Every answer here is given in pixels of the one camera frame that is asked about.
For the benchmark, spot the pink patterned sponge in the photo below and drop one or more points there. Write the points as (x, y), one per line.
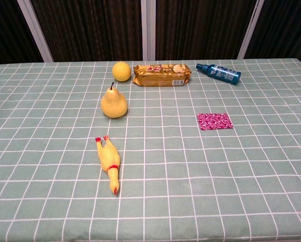
(215, 121)

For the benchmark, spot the yellow pear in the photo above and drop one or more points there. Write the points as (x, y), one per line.
(114, 105)

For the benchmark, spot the gold biscuit pack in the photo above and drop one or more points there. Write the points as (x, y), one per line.
(161, 75)

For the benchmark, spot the yellow rubber chicken toy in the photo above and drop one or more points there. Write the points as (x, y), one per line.
(109, 157)

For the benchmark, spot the yellow ball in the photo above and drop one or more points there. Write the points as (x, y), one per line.
(121, 71)

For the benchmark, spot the green checked tablecloth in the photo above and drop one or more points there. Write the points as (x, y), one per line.
(165, 176)

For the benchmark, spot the blue spray bottle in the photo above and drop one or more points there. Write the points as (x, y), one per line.
(220, 72)

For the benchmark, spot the dark brown curtain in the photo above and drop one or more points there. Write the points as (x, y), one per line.
(200, 30)
(6, 30)
(89, 30)
(286, 30)

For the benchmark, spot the white frame post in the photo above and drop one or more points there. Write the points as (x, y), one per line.
(148, 30)
(251, 30)
(35, 30)

